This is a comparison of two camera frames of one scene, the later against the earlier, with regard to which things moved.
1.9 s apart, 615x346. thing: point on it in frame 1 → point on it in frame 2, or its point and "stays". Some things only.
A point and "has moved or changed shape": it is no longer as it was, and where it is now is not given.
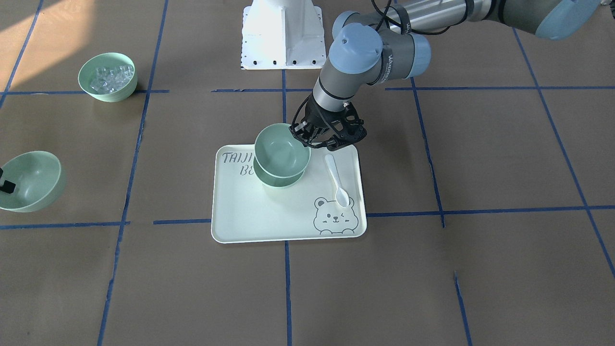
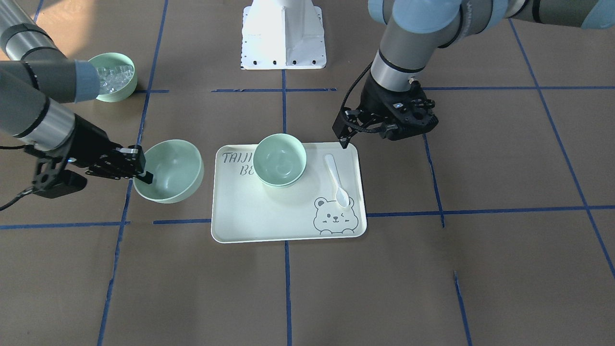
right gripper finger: (8, 187) → (94, 152)
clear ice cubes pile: (108, 79) stays
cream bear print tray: (244, 209) stays
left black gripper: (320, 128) → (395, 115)
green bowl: (34, 174) → (178, 168)
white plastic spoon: (342, 197) stays
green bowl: (279, 153) has moved or changed shape
